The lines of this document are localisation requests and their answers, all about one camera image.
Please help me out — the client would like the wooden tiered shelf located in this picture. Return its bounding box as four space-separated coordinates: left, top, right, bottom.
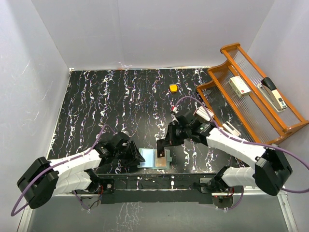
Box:
197 43 309 145

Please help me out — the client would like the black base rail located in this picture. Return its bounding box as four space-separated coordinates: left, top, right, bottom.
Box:
99 174 227 204

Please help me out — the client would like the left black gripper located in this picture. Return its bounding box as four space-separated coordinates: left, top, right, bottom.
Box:
114 141 144 166

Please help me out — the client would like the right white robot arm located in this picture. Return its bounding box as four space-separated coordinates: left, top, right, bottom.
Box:
156 115 293 196

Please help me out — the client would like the green card holder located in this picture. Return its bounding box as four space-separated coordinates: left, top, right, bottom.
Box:
137 148 172 170

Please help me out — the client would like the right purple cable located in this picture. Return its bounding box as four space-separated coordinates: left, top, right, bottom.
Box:
173 96 309 211

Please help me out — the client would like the purple cable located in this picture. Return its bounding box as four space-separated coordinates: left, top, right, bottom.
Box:
11 124 116 217
173 96 309 211

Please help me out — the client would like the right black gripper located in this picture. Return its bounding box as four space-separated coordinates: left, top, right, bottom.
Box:
162 122 191 146

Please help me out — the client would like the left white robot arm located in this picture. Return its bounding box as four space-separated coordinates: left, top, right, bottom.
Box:
16 132 145 209

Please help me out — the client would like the black beige stapler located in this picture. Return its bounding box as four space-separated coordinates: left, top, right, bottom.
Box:
257 77 287 112

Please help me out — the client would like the gold credit card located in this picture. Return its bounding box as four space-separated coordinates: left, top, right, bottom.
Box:
155 157 168 169

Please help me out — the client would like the white staple box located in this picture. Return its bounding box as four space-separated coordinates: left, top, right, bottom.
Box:
228 76 251 97

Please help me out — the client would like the yellow small block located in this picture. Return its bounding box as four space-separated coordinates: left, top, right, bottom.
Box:
169 84 178 93

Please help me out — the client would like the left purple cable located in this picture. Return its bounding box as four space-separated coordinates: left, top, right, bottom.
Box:
11 124 116 217

